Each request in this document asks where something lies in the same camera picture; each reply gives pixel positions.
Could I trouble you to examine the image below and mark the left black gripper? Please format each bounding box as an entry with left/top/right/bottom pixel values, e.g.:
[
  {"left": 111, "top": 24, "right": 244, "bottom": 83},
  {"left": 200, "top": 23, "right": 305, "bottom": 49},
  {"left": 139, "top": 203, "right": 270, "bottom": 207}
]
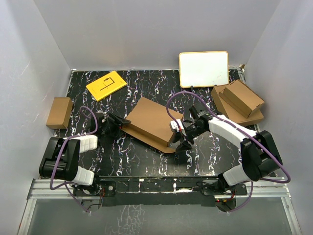
[{"left": 101, "top": 113, "right": 131, "bottom": 139}]

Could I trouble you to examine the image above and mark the cardboard box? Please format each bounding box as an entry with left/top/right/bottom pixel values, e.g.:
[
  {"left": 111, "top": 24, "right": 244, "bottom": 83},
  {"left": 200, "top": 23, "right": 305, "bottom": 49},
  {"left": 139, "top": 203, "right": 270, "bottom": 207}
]
[
  {"left": 46, "top": 97, "right": 73, "bottom": 129},
  {"left": 211, "top": 85, "right": 264, "bottom": 126},
  {"left": 122, "top": 97, "right": 175, "bottom": 154},
  {"left": 219, "top": 80, "right": 265, "bottom": 118}
]

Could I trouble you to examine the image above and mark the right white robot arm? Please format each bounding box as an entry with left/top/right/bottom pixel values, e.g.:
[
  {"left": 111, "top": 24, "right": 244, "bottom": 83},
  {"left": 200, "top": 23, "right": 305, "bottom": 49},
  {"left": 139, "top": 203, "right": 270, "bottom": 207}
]
[{"left": 170, "top": 106, "right": 283, "bottom": 194}]

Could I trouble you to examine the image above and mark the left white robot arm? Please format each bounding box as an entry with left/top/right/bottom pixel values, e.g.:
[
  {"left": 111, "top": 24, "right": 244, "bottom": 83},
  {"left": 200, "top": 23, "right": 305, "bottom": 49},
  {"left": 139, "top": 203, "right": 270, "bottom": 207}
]
[{"left": 39, "top": 112, "right": 131, "bottom": 195}]

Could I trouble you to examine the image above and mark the yellow pad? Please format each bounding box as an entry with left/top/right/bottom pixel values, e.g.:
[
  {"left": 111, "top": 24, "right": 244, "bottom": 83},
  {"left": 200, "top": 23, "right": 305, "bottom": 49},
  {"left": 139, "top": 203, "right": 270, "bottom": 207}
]
[{"left": 86, "top": 71, "right": 128, "bottom": 102}]

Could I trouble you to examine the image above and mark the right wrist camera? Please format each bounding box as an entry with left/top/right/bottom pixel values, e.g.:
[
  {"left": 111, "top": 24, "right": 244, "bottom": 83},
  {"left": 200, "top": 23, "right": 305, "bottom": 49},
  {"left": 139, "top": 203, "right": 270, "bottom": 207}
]
[{"left": 170, "top": 119, "right": 184, "bottom": 133}]

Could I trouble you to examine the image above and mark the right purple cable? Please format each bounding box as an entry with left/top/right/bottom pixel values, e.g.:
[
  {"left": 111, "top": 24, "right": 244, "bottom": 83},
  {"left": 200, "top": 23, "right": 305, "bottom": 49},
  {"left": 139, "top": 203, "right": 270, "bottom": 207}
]
[{"left": 166, "top": 91, "right": 291, "bottom": 213}]

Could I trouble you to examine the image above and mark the purple cable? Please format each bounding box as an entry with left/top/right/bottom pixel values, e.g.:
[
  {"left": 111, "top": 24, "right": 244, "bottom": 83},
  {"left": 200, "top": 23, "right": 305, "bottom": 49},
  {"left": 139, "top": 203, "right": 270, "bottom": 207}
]
[
  {"left": 166, "top": 91, "right": 291, "bottom": 213},
  {"left": 49, "top": 106, "right": 100, "bottom": 213}
]

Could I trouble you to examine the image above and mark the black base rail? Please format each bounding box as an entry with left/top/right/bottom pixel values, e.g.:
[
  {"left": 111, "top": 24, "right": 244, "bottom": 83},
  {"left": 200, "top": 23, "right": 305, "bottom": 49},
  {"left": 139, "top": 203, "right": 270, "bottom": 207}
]
[{"left": 74, "top": 176, "right": 247, "bottom": 210}]

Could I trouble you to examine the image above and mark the white board yellow frame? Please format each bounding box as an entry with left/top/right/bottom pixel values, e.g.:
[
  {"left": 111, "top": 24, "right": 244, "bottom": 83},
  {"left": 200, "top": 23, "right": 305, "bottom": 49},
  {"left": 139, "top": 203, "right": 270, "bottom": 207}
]
[{"left": 179, "top": 51, "right": 229, "bottom": 88}]

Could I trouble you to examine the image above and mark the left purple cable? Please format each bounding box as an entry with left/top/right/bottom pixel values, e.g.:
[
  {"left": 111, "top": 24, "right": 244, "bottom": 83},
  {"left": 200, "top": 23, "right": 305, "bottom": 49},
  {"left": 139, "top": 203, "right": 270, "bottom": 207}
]
[{"left": 49, "top": 106, "right": 100, "bottom": 213}]

